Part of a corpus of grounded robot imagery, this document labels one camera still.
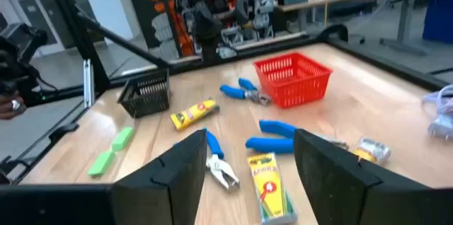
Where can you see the shelf of robot parts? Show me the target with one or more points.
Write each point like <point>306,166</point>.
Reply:
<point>184,23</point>

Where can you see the yellow crayon pack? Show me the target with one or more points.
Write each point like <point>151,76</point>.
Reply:
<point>373,150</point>
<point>270,189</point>
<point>194,113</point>

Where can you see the silver aluminium bracket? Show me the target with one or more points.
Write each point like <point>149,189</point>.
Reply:
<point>88,83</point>

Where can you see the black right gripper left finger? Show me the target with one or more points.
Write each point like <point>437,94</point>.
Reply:
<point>170,189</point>

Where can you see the black aluminium table frame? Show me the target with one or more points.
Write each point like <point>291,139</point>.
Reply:
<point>81,41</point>

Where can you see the red plastic basket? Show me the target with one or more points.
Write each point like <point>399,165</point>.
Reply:
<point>293,83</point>

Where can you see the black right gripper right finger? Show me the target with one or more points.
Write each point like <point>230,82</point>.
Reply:
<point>336,182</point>

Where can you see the black plastic basket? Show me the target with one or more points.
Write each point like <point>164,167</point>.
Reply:
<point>147,96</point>

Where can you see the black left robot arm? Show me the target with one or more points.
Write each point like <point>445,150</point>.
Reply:
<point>209,27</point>

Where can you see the blue bin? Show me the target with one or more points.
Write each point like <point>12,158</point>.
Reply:
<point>439,16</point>

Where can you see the green eraser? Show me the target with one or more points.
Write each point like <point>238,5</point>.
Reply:
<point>122,138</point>
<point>101,163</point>

